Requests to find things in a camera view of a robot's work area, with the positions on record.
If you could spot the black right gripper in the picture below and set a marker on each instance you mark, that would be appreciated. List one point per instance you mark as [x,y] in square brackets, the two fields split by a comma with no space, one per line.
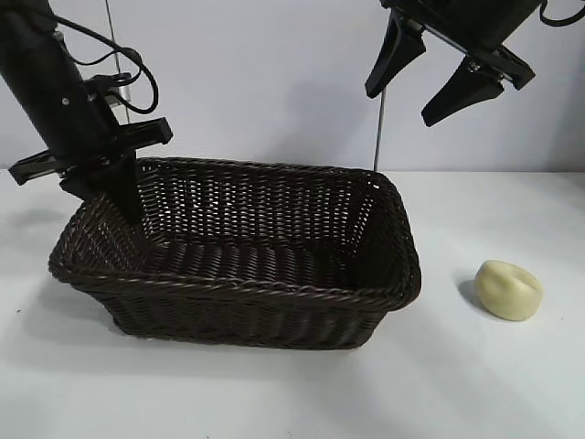
[475,18]

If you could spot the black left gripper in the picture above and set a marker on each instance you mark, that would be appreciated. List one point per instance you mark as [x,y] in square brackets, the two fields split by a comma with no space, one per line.
[77,123]

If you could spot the dark brown woven basket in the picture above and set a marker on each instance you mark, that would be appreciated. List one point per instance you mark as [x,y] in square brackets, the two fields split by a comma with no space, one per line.
[256,274]

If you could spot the pale yellow egg yolk pastry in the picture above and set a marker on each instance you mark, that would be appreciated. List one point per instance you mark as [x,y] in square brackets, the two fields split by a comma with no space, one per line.
[509,290]

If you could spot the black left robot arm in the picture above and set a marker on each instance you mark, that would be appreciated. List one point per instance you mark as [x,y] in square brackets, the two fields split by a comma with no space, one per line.
[27,46]

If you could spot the thin metal rod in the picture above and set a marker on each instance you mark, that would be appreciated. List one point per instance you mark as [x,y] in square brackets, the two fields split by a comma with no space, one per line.
[113,36]
[379,132]

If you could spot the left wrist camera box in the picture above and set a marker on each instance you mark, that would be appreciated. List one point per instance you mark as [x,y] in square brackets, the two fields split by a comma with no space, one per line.
[109,89]

